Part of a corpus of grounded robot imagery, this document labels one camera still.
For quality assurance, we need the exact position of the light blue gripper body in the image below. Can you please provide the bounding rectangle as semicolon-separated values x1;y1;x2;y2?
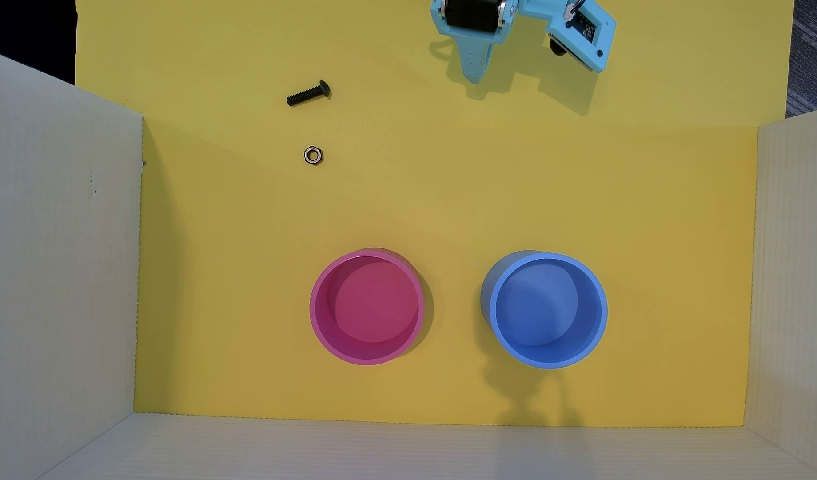
430;0;520;45

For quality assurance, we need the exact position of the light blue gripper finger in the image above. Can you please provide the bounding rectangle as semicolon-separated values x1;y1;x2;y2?
456;39;497;85

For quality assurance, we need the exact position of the black button head bolt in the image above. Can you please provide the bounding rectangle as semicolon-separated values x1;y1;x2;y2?
286;80;331;108

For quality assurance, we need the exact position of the yellow paper mat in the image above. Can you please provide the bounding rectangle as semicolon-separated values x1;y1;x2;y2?
75;0;796;428

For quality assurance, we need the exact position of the blue round cup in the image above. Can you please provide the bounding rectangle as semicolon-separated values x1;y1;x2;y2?
480;251;609;369

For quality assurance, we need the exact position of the pink round cup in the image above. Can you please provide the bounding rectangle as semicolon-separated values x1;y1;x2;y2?
309;248;426;366

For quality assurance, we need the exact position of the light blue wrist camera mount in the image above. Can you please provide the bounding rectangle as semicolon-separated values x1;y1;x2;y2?
518;0;618;73

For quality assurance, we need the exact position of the white corrugated board enclosure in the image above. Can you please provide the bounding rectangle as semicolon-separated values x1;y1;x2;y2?
0;47;817;480

